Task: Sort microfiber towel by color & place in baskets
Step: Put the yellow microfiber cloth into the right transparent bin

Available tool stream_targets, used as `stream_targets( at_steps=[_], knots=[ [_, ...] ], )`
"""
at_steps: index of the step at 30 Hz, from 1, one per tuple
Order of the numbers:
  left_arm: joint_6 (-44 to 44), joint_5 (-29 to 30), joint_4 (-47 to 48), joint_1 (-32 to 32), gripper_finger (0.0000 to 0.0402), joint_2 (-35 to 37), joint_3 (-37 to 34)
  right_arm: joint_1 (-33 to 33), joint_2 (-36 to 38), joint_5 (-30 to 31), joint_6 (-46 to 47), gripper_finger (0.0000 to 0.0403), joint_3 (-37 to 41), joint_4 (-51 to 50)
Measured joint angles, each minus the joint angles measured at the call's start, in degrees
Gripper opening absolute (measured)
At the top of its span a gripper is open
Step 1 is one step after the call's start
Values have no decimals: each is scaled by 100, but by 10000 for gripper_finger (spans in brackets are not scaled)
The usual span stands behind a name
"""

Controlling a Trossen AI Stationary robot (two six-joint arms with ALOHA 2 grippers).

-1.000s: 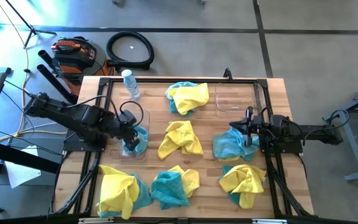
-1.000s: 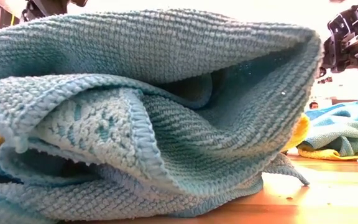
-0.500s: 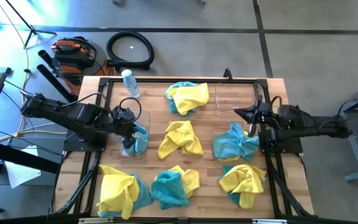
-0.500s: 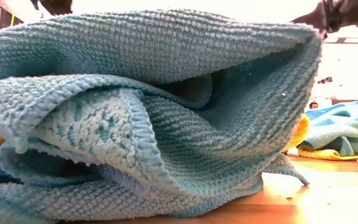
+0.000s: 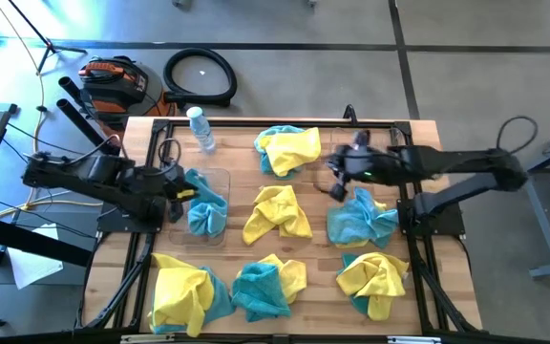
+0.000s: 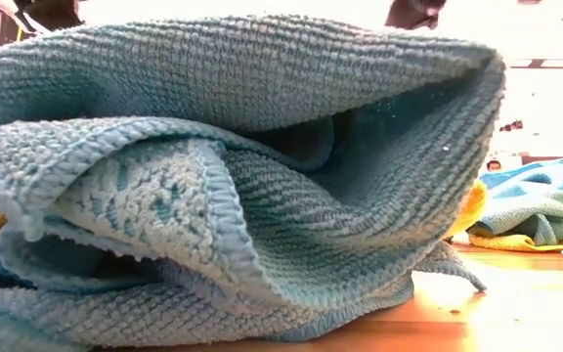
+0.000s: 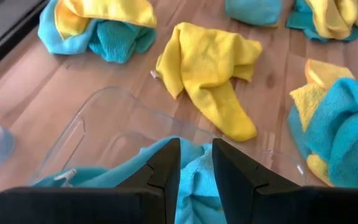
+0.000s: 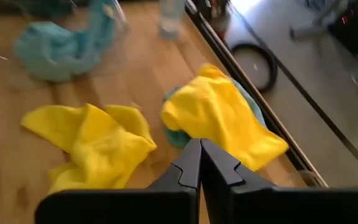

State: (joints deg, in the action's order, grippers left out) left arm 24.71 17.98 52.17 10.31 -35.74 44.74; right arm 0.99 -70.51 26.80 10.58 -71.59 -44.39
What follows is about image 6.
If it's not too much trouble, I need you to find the light blue microfiber towel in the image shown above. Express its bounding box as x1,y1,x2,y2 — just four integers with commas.
0,14,507,319
476,154,563,247

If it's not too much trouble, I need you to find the yellow microfiber towel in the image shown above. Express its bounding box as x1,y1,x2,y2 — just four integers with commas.
466,222,563,254
0,178,489,242

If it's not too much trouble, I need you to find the black computer monitor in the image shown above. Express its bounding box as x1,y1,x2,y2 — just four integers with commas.
520,154,563,165

